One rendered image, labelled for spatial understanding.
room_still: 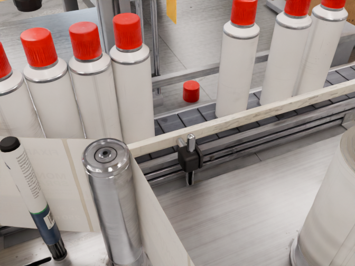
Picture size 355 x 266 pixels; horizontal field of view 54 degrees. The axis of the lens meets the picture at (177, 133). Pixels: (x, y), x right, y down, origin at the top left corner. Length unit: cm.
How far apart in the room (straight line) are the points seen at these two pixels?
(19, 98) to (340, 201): 35
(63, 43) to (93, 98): 52
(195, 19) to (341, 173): 79
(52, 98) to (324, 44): 41
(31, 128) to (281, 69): 37
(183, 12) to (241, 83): 57
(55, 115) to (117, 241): 19
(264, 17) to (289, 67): 51
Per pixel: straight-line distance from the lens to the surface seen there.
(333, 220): 35
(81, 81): 44
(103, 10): 57
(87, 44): 42
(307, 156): 57
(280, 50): 56
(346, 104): 70
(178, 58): 85
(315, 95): 63
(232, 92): 55
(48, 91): 44
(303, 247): 41
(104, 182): 28
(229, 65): 53
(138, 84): 46
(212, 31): 98
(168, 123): 59
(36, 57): 43
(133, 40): 44
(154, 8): 54
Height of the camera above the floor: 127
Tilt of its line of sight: 43 degrees down
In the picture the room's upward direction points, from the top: straight up
